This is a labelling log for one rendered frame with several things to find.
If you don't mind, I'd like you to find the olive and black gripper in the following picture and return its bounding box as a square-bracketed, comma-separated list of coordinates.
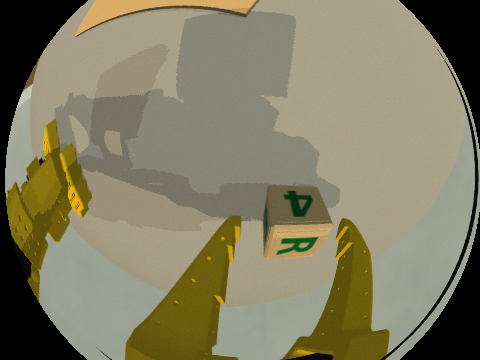
[125, 58, 478, 360]

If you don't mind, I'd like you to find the orange flat mat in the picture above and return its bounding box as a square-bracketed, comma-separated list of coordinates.
[75, 0, 260, 37]

